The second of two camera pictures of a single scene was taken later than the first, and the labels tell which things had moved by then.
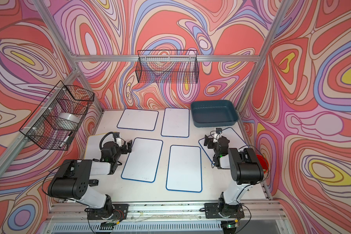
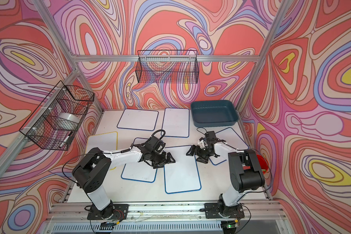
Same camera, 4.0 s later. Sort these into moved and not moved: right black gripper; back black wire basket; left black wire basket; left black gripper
Moved: right black gripper; left black gripper
Not moved: left black wire basket; back black wire basket
